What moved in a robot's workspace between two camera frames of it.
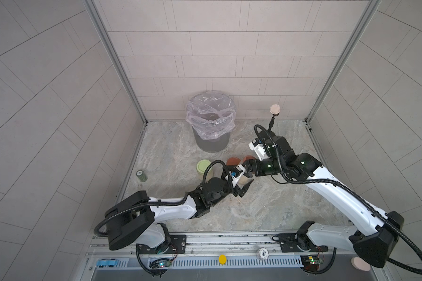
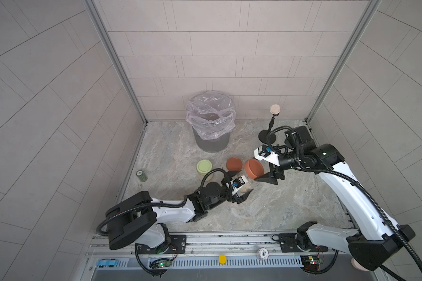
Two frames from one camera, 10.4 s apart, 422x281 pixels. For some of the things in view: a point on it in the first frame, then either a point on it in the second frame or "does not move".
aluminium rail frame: (236, 257) does not move
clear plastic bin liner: (211, 113) does not move
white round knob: (264, 253) does not move
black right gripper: (249, 167) -> (271, 177)
